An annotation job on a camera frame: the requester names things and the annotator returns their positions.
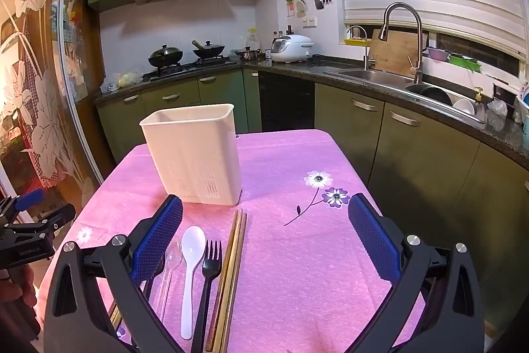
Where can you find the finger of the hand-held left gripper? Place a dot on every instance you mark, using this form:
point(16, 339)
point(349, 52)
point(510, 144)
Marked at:
point(29, 198)
point(62, 214)

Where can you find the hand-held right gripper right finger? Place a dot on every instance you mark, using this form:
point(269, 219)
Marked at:
point(372, 241)

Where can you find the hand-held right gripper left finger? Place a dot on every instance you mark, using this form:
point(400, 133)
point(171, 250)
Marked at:
point(159, 241)

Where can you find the clear plastic spoon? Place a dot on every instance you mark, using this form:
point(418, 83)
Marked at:
point(172, 253)

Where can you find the white plastic spoon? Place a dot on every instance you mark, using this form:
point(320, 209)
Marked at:
point(191, 274)

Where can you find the black plastic fork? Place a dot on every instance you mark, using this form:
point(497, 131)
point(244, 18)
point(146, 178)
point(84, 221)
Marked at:
point(208, 278)

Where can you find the wooden chopstick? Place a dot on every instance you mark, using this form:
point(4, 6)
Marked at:
point(225, 266)
point(118, 320)
point(235, 266)
point(112, 315)

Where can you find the white plastic utensil holder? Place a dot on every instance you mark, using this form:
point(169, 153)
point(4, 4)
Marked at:
point(194, 154)

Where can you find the person's left hand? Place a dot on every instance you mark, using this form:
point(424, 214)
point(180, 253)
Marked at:
point(29, 287)

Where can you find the green lower cabinet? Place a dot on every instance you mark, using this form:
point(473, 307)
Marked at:
point(413, 171)
point(177, 96)

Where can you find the pink floral tablecloth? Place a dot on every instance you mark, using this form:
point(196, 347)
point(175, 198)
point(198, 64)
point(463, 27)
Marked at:
point(289, 253)

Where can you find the floral glass sliding door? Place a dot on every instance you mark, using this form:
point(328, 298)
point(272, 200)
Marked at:
point(41, 109)

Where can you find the white plastic bag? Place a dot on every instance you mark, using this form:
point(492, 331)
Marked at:
point(108, 86)

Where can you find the yellowish plastic bag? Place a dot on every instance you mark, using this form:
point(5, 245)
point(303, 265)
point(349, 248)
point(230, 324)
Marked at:
point(129, 79)

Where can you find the black pan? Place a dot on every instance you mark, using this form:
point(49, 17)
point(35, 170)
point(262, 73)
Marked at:
point(432, 94)

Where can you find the white bowl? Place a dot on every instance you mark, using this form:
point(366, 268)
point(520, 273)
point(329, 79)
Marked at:
point(463, 107)

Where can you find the black built-in oven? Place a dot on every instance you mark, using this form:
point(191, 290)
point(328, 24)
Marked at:
point(285, 100)

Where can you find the steel sink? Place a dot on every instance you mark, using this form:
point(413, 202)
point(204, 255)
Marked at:
point(372, 75)

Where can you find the soap dispenser bottle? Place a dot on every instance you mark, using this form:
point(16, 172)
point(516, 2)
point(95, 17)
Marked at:
point(479, 107)

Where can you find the black gas stove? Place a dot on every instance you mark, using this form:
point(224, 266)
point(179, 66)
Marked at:
point(194, 66)

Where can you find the clear plastic bag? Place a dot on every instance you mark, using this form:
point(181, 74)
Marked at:
point(497, 109)

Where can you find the black wok with lid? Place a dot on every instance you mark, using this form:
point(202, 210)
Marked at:
point(165, 56)

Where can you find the dark stone countertop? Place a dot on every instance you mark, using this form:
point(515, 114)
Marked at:
point(299, 69)

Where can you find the small steel faucet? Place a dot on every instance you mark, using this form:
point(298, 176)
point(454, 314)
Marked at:
point(367, 52)

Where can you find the wooden cutting board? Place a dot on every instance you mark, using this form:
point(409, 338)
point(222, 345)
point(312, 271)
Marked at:
point(396, 51)

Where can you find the purple container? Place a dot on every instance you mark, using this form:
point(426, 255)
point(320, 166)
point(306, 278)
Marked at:
point(438, 54)

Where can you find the tall steel faucet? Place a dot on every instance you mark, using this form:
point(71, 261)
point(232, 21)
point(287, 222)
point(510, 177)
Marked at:
point(418, 47)

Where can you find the yellow tray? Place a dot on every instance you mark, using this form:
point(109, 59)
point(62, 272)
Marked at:
point(356, 42)

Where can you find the green container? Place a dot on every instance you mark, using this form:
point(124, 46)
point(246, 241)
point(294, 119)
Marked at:
point(465, 62)

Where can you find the small steel pot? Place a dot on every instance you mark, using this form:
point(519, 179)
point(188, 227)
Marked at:
point(248, 54)

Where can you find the white rice cooker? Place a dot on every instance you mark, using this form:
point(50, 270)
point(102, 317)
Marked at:
point(289, 49)

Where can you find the glass jar with yellow lid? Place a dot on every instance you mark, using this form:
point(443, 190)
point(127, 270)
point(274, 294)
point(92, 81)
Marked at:
point(253, 39)

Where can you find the white wall socket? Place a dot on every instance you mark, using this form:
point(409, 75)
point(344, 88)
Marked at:
point(309, 21)

